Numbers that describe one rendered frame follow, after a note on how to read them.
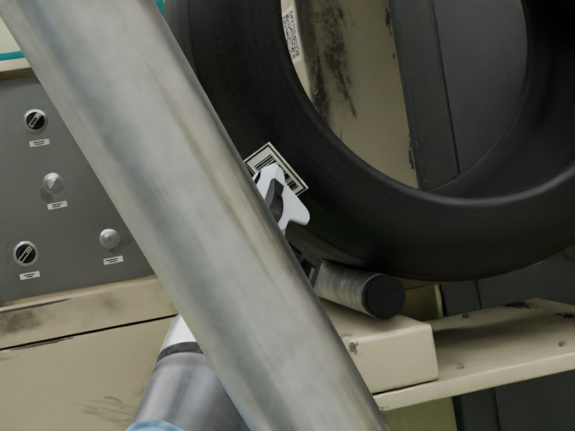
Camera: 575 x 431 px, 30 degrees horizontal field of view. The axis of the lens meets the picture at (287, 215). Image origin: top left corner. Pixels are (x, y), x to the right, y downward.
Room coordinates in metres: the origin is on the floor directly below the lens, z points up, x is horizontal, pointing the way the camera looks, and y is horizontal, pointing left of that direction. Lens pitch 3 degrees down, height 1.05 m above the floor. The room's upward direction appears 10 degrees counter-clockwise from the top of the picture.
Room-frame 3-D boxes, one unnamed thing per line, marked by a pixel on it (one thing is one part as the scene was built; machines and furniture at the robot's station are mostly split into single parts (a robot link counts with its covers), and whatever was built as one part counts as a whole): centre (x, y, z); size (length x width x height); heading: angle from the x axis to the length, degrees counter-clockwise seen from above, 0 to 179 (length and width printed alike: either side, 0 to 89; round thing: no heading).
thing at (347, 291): (1.24, -0.05, 0.90); 0.35 x 0.05 x 0.05; 12
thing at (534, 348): (1.27, -0.18, 0.80); 0.37 x 0.36 x 0.02; 102
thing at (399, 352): (1.24, -0.05, 0.84); 0.36 x 0.09 x 0.06; 12
